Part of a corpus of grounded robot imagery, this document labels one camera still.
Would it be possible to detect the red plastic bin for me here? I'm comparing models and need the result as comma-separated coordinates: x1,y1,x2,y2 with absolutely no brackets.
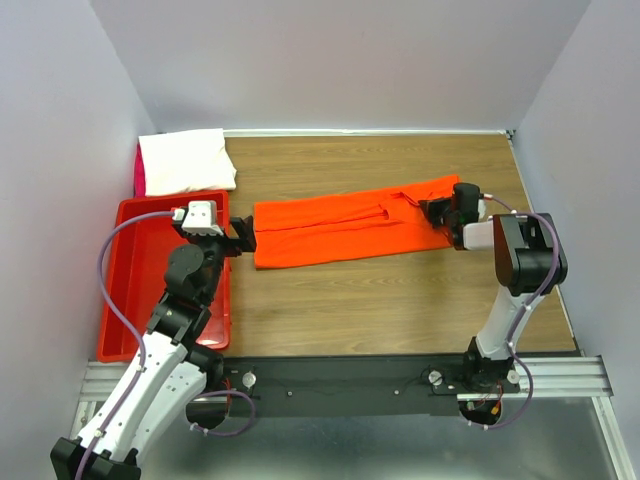
96,190,231,363

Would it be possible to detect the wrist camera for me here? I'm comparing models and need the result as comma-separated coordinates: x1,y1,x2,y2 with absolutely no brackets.
477,193,493,220
172,200,224,236

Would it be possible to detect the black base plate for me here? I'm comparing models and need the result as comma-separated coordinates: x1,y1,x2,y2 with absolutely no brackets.
154,353,521,419

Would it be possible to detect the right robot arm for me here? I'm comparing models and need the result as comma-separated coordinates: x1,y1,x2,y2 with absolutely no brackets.
419,183,568,392

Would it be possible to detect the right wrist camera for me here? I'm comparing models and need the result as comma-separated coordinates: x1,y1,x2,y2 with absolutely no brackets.
477,193,493,220

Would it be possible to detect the folded white t-shirt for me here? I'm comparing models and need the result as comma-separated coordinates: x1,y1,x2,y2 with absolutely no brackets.
138,129,237,197

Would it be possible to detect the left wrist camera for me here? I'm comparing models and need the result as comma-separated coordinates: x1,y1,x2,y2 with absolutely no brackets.
172,200,224,236

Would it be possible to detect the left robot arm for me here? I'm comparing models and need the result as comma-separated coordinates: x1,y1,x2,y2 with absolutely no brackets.
50,207,257,479

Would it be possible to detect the orange t-shirt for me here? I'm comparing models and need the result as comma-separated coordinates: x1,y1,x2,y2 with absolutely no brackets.
254,175,459,269

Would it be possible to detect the folded pink t-shirt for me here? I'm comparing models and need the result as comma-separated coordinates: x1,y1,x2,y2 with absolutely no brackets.
133,145,146,198

